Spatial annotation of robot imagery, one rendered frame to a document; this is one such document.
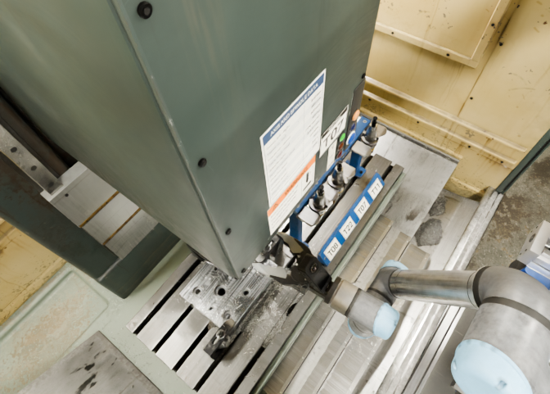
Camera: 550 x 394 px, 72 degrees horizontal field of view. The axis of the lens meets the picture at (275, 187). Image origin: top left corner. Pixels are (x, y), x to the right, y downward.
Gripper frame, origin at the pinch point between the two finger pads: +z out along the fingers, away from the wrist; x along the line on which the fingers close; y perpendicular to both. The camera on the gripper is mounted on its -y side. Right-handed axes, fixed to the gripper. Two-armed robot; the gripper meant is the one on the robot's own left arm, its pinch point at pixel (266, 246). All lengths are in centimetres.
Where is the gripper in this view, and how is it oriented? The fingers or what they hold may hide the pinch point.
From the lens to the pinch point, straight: 96.8
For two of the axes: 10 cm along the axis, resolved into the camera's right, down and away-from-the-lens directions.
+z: -8.4, -4.5, 2.9
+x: 5.4, -7.4, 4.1
